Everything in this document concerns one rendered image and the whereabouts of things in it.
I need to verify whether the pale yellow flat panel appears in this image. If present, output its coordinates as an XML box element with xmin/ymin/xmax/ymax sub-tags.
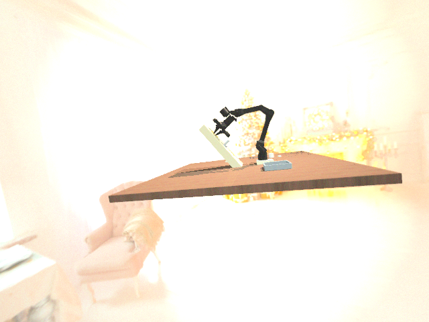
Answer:
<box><xmin>199</xmin><ymin>125</ymin><xmax>243</xmax><ymax>168</ymax></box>

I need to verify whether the white square tray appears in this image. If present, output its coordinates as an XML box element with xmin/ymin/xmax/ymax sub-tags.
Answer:
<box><xmin>263</xmin><ymin>160</ymin><xmax>292</xmax><ymax>171</ymax></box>

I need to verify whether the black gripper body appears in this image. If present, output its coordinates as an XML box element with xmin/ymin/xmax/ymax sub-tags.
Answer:
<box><xmin>213</xmin><ymin>118</ymin><xmax>230</xmax><ymax>137</ymax></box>

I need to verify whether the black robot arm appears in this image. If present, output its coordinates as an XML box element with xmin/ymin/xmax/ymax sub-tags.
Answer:
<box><xmin>217</xmin><ymin>105</ymin><xmax>274</xmax><ymax>160</ymax></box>

